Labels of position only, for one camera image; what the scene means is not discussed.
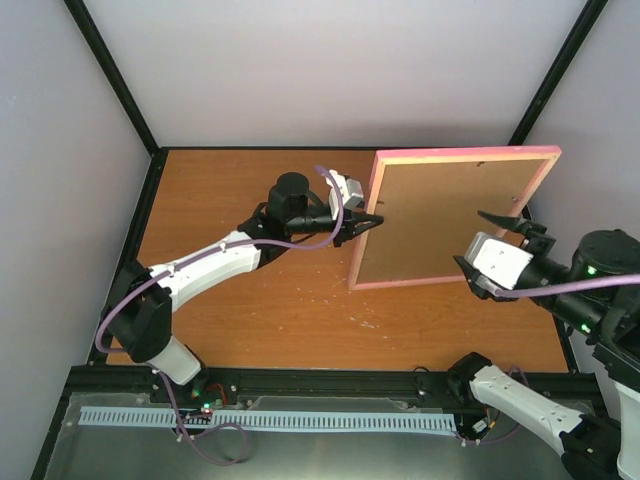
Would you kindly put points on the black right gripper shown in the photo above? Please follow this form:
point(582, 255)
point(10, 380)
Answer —
point(530, 229)

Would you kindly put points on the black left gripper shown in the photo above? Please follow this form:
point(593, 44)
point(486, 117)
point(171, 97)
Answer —
point(347, 228)

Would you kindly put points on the pink wooden photo frame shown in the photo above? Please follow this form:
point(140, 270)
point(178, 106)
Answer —
point(430, 200)

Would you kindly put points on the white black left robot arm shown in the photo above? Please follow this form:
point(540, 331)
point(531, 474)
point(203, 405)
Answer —
point(143, 300)

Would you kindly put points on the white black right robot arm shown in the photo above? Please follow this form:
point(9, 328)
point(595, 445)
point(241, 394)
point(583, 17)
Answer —
point(596, 298)

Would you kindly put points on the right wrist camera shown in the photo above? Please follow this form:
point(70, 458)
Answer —
point(498, 260)

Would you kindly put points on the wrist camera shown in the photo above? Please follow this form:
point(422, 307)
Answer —
point(498, 260)
point(345, 188)

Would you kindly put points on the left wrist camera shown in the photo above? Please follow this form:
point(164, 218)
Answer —
point(345, 188)

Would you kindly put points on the black enclosure frame post left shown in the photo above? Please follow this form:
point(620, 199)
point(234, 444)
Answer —
point(100, 51)

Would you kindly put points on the black enclosure frame post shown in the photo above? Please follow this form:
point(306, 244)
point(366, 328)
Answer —
point(579, 32)
point(100, 51)

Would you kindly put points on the black enclosure frame post right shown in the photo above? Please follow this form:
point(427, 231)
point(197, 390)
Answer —
point(579, 32)

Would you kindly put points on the light blue cable duct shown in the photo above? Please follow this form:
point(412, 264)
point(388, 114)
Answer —
point(274, 421)

